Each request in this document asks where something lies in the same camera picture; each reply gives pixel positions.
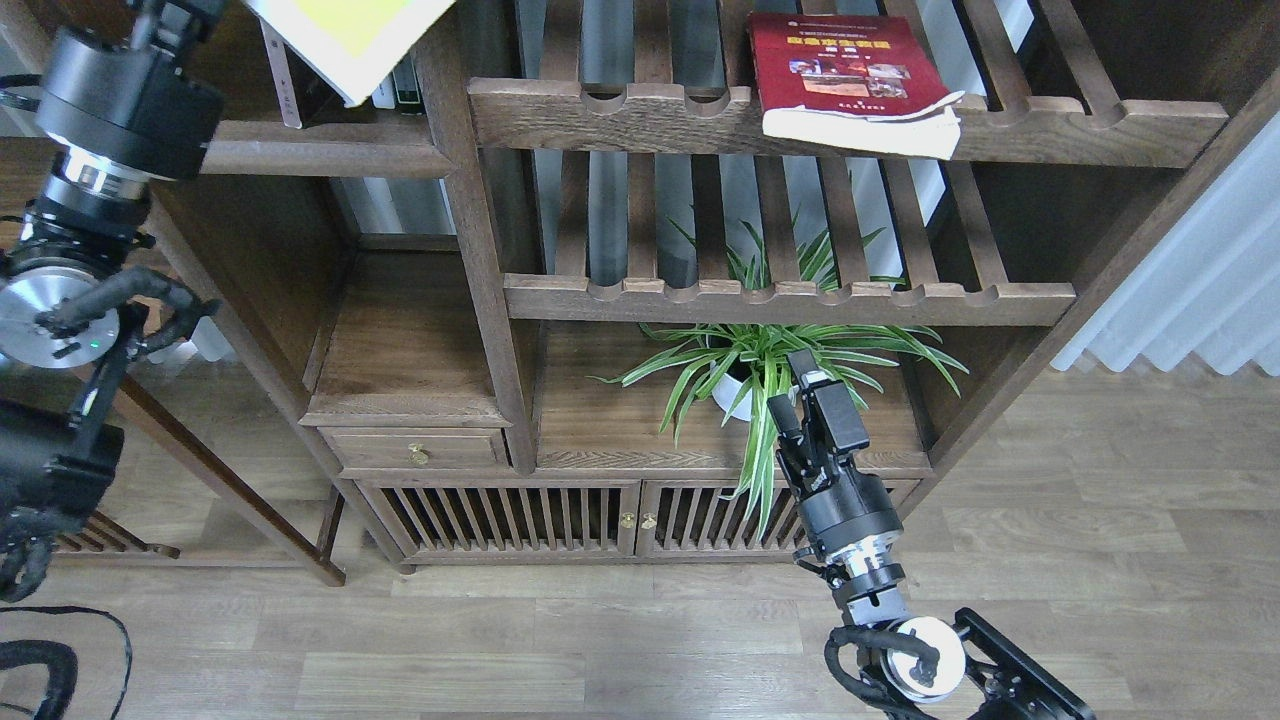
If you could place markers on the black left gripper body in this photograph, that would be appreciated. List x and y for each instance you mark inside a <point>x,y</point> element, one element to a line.
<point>133,103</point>

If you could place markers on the white plant pot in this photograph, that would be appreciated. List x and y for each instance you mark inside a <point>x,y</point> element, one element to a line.
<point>731,394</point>

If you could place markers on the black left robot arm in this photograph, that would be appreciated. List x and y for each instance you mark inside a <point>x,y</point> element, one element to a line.
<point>125,114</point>

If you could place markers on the white curtain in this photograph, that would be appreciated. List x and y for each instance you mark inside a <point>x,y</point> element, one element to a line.
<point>1210,289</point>

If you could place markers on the yellow-green book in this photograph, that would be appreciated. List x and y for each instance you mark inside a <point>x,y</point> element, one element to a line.
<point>353,45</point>

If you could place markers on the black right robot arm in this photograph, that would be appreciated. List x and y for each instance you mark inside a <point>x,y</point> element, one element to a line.
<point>884,654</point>

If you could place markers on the white upright book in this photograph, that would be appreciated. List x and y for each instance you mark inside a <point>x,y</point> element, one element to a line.
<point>384,96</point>

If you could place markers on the red book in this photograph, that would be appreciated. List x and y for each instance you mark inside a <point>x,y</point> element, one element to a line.
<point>857,82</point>

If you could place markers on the maroon book white characters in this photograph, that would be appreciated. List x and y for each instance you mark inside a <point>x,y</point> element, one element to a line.
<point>305,98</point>

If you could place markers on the dark green upright book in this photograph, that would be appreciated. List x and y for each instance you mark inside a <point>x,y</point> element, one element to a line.
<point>406,86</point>

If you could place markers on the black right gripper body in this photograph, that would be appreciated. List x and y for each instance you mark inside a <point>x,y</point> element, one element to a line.
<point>844,512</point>

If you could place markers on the green spider plant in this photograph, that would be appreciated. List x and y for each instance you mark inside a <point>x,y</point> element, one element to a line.
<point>699,354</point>

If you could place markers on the dark wooden bookshelf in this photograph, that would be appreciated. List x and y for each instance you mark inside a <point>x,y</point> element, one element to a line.
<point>461,280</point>

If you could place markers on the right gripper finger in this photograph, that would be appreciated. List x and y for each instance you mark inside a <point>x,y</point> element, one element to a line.
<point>794,452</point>
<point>832,425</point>

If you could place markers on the brass drawer knob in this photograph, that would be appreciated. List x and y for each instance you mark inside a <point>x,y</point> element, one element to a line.
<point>418,455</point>

